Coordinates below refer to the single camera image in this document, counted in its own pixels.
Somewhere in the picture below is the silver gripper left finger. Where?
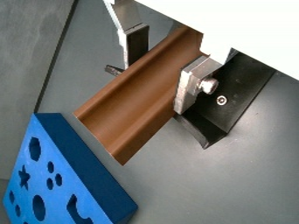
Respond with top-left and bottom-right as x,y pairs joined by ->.
103,0 -> 150,67

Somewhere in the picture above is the brown arch block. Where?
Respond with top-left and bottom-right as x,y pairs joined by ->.
74,26 -> 202,165

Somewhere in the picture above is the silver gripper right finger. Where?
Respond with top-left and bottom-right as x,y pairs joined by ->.
174,56 -> 222,115

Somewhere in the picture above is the dark grey cradle fixture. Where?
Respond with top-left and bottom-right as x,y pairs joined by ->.
171,52 -> 275,148

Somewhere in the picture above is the blue foam shape board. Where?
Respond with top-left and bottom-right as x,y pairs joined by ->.
4,113 -> 138,224

